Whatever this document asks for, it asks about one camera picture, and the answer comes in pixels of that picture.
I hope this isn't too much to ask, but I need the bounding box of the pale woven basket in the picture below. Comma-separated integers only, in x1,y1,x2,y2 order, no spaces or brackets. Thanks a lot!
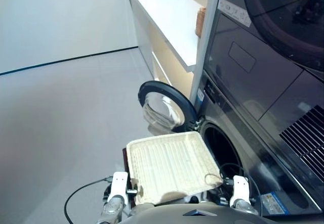
126,130,224,206

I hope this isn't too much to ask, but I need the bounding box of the brown woven object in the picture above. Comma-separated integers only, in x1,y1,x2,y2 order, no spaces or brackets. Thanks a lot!
195,6,207,36

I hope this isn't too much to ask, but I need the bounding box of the white dryer label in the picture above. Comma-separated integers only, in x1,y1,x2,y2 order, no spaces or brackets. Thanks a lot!
219,0,251,27

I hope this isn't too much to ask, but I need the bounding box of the dark grey stacked dryer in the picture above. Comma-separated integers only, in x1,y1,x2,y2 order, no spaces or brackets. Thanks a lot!
202,0,324,171

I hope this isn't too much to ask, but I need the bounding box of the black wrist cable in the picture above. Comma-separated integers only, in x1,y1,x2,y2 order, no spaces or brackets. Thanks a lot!
219,162,261,209
64,175,113,224

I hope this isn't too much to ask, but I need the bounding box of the grey washing machine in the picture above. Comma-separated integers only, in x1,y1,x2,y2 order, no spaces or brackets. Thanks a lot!
193,69,324,224

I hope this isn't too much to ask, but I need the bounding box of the white cabinet side panel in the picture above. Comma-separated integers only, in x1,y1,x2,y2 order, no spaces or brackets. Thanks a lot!
189,0,222,108

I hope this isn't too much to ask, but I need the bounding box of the blue white energy label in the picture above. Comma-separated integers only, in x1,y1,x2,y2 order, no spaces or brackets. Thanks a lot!
260,193,289,216

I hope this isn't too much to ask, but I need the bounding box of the small blue sticker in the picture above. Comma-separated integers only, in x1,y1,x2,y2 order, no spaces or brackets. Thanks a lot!
196,88,205,107

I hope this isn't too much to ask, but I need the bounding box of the white counter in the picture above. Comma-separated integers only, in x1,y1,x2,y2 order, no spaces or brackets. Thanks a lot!
125,0,207,93

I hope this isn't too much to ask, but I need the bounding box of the silver robot torso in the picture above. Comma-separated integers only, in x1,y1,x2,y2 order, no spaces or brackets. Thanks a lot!
126,203,269,224

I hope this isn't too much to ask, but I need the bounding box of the round glass washing machine door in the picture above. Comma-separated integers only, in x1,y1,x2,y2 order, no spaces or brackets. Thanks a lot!
138,80,200,135

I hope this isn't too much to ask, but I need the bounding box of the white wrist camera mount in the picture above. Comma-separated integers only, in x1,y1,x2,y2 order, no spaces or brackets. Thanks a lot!
229,175,250,207
107,171,129,204

